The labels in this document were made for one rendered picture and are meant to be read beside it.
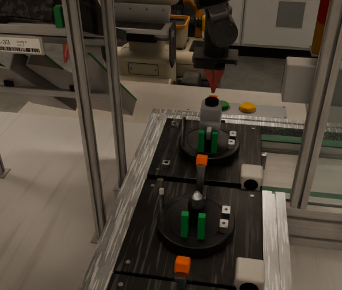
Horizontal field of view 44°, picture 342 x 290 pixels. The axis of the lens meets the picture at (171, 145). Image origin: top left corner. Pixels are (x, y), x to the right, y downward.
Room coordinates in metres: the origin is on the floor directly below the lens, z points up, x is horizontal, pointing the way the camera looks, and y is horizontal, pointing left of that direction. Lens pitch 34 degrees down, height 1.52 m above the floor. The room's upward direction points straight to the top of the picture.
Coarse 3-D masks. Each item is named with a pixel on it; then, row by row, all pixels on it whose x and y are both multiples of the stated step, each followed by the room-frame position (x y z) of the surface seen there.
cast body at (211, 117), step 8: (208, 104) 0.79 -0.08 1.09; (216, 104) 0.79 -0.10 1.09; (200, 112) 0.78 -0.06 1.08; (208, 112) 0.77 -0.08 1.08; (216, 112) 0.77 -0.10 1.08; (200, 120) 0.78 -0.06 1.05; (208, 120) 0.77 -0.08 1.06; (216, 120) 0.77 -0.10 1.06; (200, 128) 0.77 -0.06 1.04; (208, 128) 0.76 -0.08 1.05; (216, 128) 0.76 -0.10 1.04; (208, 136) 0.75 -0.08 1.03
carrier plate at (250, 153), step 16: (176, 128) 0.88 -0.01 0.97; (240, 128) 0.88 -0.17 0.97; (256, 128) 0.88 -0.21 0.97; (160, 144) 0.81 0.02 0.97; (176, 144) 0.81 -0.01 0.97; (240, 144) 0.81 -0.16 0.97; (256, 144) 0.81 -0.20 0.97; (160, 160) 0.75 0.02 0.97; (176, 160) 0.75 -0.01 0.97; (240, 160) 0.75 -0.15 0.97; (256, 160) 0.75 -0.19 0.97; (160, 176) 0.70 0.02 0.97; (176, 176) 0.69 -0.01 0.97; (192, 176) 0.69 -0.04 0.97; (208, 176) 0.69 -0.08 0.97; (224, 176) 0.69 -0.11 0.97
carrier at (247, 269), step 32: (160, 192) 0.52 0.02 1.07; (192, 192) 0.64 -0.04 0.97; (224, 192) 0.64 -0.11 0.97; (256, 192) 0.64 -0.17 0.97; (160, 224) 0.53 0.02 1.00; (192, 224) 0.53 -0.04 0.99; (224, 224) 0.52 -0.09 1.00; (256, 224) 0.55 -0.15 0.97; (128, 256) 0.48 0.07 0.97; (160, 256) 0.48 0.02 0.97; (192, 256) 0.48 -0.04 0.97; (224, 256) 0.48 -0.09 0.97; (256, 256) 0.48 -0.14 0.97; (224, 288) 0.42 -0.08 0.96; (256, 288) 0.41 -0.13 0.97
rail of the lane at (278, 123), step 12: (228, 120) 0.94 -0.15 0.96; (240, 120) 0.94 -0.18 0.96; (252, 120) 0.94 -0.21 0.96; (264, 120) 0.94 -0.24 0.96; (276, 120) 0.94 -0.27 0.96; (288, 120) 0.94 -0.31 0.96; (300, 120) 0.93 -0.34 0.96; (264, 132) 0.91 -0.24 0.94; (276, 132) 0.90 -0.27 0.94; (288, 132) 0.90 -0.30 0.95; (300, 132) 0.89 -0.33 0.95
